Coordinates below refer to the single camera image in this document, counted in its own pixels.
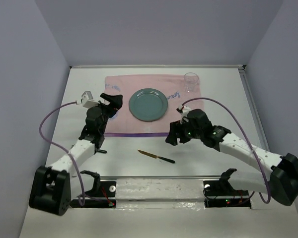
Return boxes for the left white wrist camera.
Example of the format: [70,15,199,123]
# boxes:
[75,91,99,109]

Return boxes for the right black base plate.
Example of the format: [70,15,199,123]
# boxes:
[203,180,251,208]

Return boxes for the teal ceramic plate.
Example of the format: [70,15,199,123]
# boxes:
[129,88,168,122]

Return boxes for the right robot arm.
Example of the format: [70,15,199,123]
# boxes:
[165,106,298,206]

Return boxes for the clear drinking glass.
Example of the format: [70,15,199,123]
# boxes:
[184,72,199,92]

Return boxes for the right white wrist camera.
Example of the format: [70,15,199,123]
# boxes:
[176,105,192,124]

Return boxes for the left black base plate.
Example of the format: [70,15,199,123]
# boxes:
[70,180,117,209]

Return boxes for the gold fork black handle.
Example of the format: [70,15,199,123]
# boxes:
[95,149,107,154]

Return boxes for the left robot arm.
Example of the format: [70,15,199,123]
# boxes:
[28,91,123,216]

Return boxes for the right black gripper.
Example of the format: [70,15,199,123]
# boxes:
[164,117,203,145]

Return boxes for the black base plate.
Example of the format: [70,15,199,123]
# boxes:
[203,180,251,208]
[70,180,117,209]

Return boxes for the gold knife black handle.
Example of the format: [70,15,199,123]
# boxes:
[138,150,176,164]

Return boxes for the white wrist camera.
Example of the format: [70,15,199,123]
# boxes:
[176,105,192,124]
[75,91,99,109]

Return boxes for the pink cloth placemat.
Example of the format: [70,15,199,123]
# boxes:
[105,74,204,137]

